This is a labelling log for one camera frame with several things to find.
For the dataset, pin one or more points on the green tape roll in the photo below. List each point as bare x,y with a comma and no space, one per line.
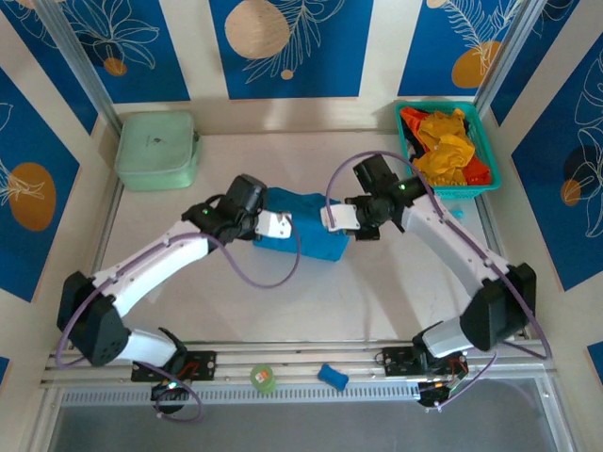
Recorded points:
264,379

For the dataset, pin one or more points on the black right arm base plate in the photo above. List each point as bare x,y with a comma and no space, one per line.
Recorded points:
396,362

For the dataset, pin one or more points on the blue bone-shaped sponge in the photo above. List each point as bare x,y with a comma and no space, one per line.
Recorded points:
332,376

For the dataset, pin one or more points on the orange t-shirt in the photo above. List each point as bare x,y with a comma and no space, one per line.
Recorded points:
412,120

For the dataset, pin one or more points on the mint green zipper case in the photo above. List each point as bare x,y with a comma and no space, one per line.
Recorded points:
155,146

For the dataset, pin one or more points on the teal plastic basket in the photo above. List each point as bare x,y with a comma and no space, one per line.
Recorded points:
452,192

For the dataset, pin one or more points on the blue t-shirt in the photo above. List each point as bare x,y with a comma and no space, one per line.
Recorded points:
311,240

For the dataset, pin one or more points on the yellow t-shirt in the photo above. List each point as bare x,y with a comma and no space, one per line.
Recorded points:
443,150

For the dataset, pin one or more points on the aluminium frame rail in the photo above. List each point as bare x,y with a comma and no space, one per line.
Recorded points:
301,358

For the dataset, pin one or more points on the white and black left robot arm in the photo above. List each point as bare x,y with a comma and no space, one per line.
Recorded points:
155,268

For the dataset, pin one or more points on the blue floral wall panel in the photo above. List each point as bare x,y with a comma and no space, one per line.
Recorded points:
141,70
330,70
542,212
28,141
424,56

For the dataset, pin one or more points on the aluminium side rail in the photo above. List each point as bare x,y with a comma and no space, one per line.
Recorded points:
106,226
491,221

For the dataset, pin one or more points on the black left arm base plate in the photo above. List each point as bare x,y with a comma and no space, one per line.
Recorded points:
205,367

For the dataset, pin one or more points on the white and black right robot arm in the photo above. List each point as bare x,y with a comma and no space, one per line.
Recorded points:
452,240

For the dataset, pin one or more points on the aluminium corner post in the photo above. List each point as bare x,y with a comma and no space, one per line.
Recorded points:
508,52
78,61

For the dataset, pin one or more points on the grey metal sheet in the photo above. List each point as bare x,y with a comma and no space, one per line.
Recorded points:
301,433

